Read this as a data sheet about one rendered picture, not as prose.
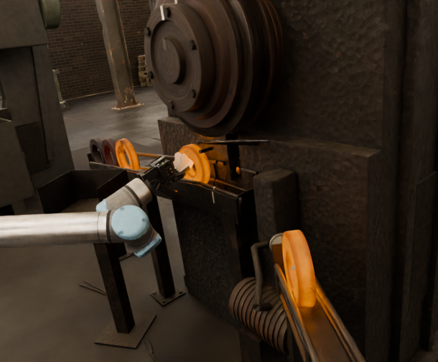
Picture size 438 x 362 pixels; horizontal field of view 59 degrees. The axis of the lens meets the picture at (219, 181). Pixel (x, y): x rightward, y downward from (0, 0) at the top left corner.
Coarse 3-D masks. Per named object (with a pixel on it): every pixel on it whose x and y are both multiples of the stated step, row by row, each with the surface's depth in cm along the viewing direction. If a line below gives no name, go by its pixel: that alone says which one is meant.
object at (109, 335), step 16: (64, 176) 156; (80, 176) 159; (96, 176) 157; (112, 176) 154; (48, 192) 147; (64, 192) 155; (80, 192) 162; (96, 192) 160; (112, 192) 142; (48, 208) 147; (64, 208) 155; (80, 208) 152; (112, 256) 156; (112, 272) 156; (112, 288) 160; (112, 304) 163; (128, 304) 167; (112, 320) 177; (128, 320) 167; (144, 320) 174; (112, 336) 167; (128, 336) 166
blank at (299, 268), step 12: (288, 240) 76; (300, 240) 74; (288, 252) 78; (300, 252) 72; (288, 264) 82; (300, 264) 71; (312, 264) 71; (288, 276) 82; (300, 276) 71; (312, 276) 71; (300, 288) 71; (312, 288) 71; (300, 300) 72; (312, 300) 73
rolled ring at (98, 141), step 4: (92, 140) 208; (96, 140) 204; (100, 140) 205; (92, 144) 210; (96, 144) 204; (100, 144) 203; (92, 148) 212; (96, 148) 214; (100, 148) 202; (92, 152) 214; (96, 152) 215; (100, 152) 204; (92, 156) 216; (96, 156) 215; (96, 160) 215; (100, 160) 215; (104, 160) 203; (96, 164) 215
